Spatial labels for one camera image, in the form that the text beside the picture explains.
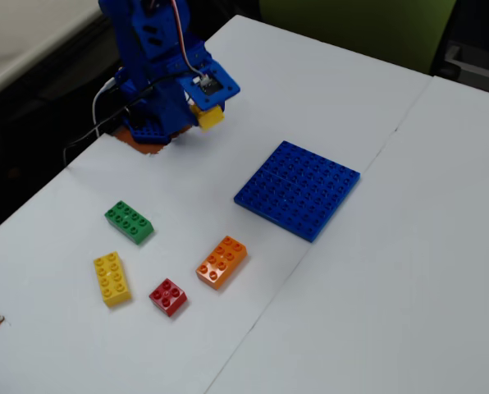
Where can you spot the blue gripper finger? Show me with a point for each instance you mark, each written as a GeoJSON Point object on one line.
{"type": "Point", "coordinates": [179, 108]}

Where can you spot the yellow 2x2 block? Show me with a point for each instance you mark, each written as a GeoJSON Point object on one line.
{"type": "Point", "coordinates": [209, 119]}

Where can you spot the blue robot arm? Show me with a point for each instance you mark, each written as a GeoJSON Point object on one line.
{"type": "Point", "coordinates": [142, 53]}

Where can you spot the green 2x4 block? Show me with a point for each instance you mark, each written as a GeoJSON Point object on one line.
{"type": "Point", "coordinates": [129, 221]}

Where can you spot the orange 2x4 block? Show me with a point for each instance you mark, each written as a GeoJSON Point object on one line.
{"type": "Point", "coordinates": [222, 262]}

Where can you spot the yellow 2x4 block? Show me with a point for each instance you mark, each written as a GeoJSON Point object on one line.
{"type": "Point", "coordinates": [112, 279]}

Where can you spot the red 2x2 block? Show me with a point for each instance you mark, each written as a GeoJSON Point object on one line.
{"type": "Point", "coordinates": [167, 296]}

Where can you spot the white background table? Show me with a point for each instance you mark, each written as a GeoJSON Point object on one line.
{"type": "Point", "coordinates": [23, 37]}

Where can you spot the grey box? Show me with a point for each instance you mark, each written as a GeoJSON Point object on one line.
{"type": "Point", "coordinates": [474, 65]}

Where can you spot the blue 8x8 base plate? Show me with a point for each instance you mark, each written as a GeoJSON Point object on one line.
{"type": "Point", "coordinates": [298, 191]}

